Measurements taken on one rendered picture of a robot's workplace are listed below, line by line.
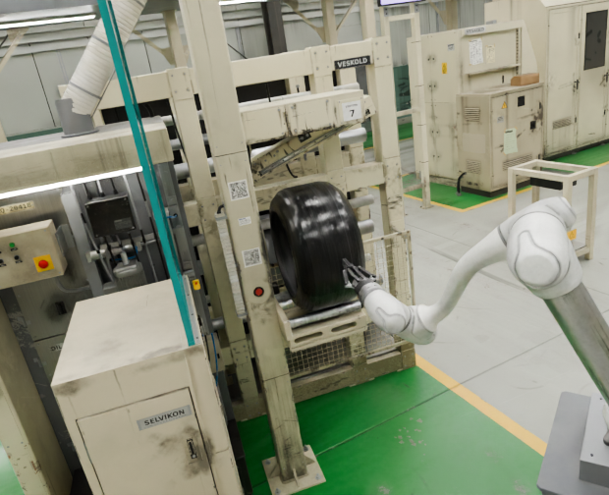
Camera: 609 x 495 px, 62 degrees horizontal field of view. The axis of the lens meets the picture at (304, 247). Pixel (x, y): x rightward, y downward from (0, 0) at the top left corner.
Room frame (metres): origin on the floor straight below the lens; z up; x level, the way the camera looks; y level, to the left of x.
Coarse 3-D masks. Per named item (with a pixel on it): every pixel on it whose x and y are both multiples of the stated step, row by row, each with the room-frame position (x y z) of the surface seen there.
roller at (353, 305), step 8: (344, 304) 1.98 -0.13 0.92; (352, 304) 1.98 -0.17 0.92; (360, 304) 1.99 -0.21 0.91; (312, 312) 1.95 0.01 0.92; (320, 312) 1.95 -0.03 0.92; (328, 312) 1.95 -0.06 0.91; (336, 312) 1.96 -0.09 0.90; (344, 312) 1.97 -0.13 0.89; (296, 320) 1.92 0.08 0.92; (304, 320) 1.92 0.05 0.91; (312, 320) 1.93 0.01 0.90
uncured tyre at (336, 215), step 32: (288, 192) 2.06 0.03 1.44; (320, 192) 2.02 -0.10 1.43; (288, 224) 1.92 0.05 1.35; (320, 224) 1.89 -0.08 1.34; (352, 224) 1.91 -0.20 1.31; (288, 256) 2.32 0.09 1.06; (320, 256) 1.83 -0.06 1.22; (352, 256) 1.86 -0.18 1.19; (288, 288) 2.12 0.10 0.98; (320, 288) 1.83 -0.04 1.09
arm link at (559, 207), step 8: (544, 200) 1.25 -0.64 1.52; (552, 200) 1.23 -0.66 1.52; (560, 200) 1.22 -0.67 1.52; (528, 208) 1.25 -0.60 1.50; (536, 208) 1.22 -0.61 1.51; (544, 208) 1.21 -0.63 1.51; (552, 208) 1.21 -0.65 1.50; (560, 208) 1.20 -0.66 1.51; (568, 208) 1.20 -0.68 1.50; (512, 216) 1.30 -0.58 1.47; (520, 216) 1.23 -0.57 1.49; (560, 216) 1.20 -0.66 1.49; (568, 216) 1.19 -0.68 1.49; (576, 216) 1.21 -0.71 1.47; (504, 224) 1.30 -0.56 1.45; (512, 224) 1.24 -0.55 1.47; (568, 224) 1.20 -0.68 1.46; (504, 232) 1.28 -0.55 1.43
